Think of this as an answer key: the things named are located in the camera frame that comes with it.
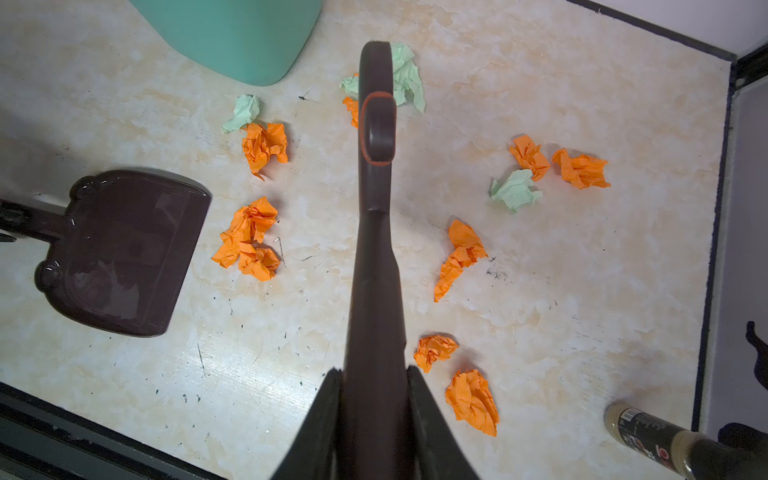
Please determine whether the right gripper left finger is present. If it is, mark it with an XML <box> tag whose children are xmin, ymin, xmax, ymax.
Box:
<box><xmin>272</xmin><ymin>368</ymin><xmax>342</xmax><ymax>480</ymax></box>

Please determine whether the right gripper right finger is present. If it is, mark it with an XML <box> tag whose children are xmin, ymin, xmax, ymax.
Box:
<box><xmin>407</xmin><ymin>366</ymin><xmax>479</xmax><ymax>480</ymax></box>

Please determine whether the dark brown hand brush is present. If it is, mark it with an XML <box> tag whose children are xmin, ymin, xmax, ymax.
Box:
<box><xmin>338</xmin><ymin>41</ymin><xmax>414</xmax><ymax>479</ymax></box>

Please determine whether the large orange paper clump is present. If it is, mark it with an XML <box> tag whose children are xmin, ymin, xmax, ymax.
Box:
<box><xmin>211</xmin><ymin>197</ymin><xmax>280</xmax><ymax>282</ymax></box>

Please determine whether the dark brown plastic dustpan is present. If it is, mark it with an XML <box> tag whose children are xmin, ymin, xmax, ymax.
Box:
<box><xmin>1</xmin><ymin>169</ymin><xmax>212</xmax><ymax>337</ymax></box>

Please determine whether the small green paper scrap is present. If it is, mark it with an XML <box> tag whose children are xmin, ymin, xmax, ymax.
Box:
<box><xmin>221</xmin><ymin>94</ymin><xmax>260</xmax><ymax>134</ymax></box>

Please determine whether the orange scrap front right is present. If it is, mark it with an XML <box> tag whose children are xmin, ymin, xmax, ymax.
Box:
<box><xmin>445</xmin><ymin>369</ymin><xmax>500</xmax><ymax>437</ymax></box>

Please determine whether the small orange scrap front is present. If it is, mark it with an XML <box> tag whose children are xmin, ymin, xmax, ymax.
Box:
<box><xmin>413</xmin><ymin>334</ymin><xmax>459</xmax><ymax>373</ymax></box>

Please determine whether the long orange paper scrap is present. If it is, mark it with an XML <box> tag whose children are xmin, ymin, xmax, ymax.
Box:
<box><xmin>434</xmin><ymin>219</ymin><xmax>488</xmax><ymax>303</ymax></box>

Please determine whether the dark glass bottle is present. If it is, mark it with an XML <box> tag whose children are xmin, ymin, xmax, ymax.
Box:
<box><xmin>603</xmin><ymin>401</ymin><xmax>767</xmax><ymax>480</ymax></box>

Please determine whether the green scrap right side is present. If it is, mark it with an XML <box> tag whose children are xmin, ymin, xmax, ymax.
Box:
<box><xmin>489</xmin><ymin>169</ymin><xmax>543</xmax><ymax>212</ymax></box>

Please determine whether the orange scrap back left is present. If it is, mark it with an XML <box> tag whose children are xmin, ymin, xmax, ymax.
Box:
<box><xmin>509</xmin><ymin>135</ymin><xmax>550</xmax><ymax>182</ymax></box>

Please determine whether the orange scrap back right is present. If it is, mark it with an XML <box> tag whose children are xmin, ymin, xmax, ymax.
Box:
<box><xmin>553</xmin><ymin>148</ymin><xmax>611</xmax><ymax>190</ymax></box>

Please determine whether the green plastic trash bin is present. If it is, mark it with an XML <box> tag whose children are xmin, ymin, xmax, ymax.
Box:
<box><xmin>131</xmin><ymin>0</ymin><xmax>323</xmax><ymax>86</ymax></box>

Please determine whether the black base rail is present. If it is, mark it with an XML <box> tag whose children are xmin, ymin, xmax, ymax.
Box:
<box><xmin>1</xmin><ymin>383</ymin><xmax>218</xmax><ymax>479</ymax></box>

